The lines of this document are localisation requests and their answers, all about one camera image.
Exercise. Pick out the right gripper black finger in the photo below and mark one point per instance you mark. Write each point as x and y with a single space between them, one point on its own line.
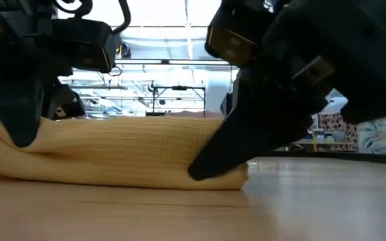
256 127
226 103

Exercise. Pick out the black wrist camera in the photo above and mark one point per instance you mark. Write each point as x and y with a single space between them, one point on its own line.
82 43
233 37

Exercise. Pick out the white pillar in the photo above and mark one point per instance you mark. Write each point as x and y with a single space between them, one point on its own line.
218 90

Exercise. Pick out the teal leaf print cloth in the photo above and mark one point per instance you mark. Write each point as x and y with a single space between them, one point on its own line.
377 137

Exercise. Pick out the yellow waffle weave towel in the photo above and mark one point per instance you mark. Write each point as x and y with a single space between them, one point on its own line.
129 150

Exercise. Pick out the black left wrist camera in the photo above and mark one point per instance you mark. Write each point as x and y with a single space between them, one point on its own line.
82 43

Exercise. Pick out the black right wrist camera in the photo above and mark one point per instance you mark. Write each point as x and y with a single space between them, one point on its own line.
233 37

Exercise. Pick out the pink cloth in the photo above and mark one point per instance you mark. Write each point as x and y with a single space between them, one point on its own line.
193 114

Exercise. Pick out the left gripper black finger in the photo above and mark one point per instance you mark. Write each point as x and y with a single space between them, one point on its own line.
22 100
65 100

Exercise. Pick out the brown floral cloth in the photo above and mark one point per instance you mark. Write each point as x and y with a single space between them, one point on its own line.
333 125

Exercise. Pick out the black stand frame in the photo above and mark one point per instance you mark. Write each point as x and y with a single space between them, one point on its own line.
179 88

